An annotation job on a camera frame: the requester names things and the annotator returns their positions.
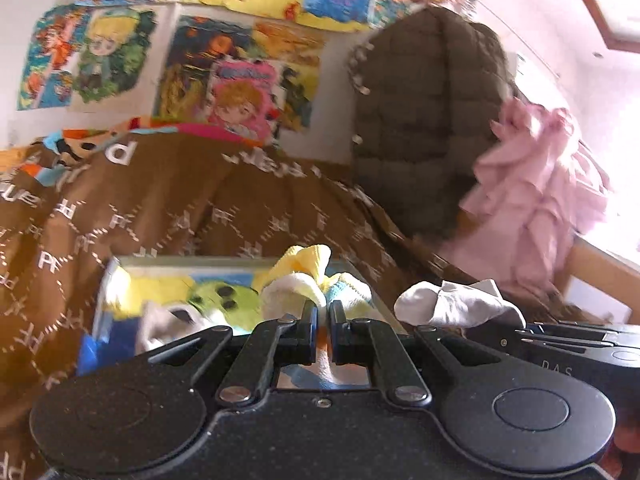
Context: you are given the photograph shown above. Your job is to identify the blue poster with orange-haired figure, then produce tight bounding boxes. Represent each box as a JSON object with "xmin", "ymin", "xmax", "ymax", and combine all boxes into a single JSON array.
[{"xmin": 17, "ymin": 5, "xmax": 93, "ymax": 111}]

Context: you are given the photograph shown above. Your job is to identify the yellow striped sock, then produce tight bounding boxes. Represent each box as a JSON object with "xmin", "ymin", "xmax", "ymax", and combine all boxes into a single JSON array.
[{"xmin": 252, "ymin": 244, "xmax": 381, "ymax": 326}]

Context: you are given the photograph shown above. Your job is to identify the yellow field wall poster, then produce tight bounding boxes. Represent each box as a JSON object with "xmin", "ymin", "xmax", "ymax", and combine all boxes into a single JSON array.
[{"xmin": 252, "ymin": 20, "xmax": 326, "ymax": 133}]

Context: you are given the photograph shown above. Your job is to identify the grey tray with cartoon picture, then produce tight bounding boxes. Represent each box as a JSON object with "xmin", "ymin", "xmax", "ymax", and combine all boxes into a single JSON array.
[{"xmin": 80, "ymin": 255, "xmax": 408, "ymax": 391}]

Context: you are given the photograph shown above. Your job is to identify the swirly seaweed wall poster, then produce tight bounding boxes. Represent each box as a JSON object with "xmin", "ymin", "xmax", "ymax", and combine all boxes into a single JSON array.
[{"xmin": 155, "ymin": 15, "xmax": 256, "ymax": 121}]

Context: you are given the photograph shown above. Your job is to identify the brown printed blanket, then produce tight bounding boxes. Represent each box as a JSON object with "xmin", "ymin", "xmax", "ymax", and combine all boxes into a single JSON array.
[{"xmin": 0, "ymin": 120, "xmax": 576, "ymax": 480}]

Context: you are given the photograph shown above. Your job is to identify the grey drawstring pouch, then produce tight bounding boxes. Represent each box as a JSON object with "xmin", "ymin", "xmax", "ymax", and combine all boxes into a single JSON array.
[{"xmin": 141, "ymin": 302, "xmax": 201, "ymax": 353}]

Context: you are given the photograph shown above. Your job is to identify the light grey cloth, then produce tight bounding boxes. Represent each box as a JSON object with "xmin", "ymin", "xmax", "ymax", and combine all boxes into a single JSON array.
[{"xmin": 394, "ymin": 279, "xmax": 526, "ymax": 331}]

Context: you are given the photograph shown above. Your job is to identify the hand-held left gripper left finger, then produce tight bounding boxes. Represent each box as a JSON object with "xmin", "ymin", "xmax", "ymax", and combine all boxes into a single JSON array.
[{"xmin": 142, "ymin": 301, "xmax": 319, "ymax": 407}]

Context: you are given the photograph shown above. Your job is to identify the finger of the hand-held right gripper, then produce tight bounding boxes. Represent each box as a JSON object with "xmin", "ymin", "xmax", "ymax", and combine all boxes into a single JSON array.
[{"xmin": 469, "ymin": 320, "xmax": 640, "ymax": 361}]

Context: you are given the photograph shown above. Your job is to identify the pink cloth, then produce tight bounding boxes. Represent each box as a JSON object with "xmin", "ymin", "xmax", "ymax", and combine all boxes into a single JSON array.
[{"xmin": 445, "ymin": 97, "xmax": 616, "ymax": 301}]

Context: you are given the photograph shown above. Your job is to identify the wooden bed frame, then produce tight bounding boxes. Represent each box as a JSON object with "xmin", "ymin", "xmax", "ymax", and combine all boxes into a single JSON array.
[{"xmin": 560, "ymin": 235, "xmax": 640, "ymax": 326}]

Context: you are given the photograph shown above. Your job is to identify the brown quilted jacket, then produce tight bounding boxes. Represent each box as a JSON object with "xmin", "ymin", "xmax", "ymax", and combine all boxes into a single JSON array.
[{"xmin": 347, "ymin": 7, "xmax": 516, "ymax": 241}]

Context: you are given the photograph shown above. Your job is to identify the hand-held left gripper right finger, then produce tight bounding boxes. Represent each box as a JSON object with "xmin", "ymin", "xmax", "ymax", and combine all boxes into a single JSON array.
[{"xmin": 327, "ymin": 300, "xmax": 506, "ymax": 406}]

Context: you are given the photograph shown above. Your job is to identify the green poster with blond figure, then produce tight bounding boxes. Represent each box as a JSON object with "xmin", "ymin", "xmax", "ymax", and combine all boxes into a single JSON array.
[{"xmin": 70, "ymin": 7, "xmax": 158, "ymax": 106}]

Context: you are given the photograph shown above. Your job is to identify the pink poster with curly-haired figure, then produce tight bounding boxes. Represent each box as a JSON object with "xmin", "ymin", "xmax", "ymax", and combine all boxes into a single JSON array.
[{"xmin": 207, "ymin": 60, "xmax": 286, "ymax": 146}]

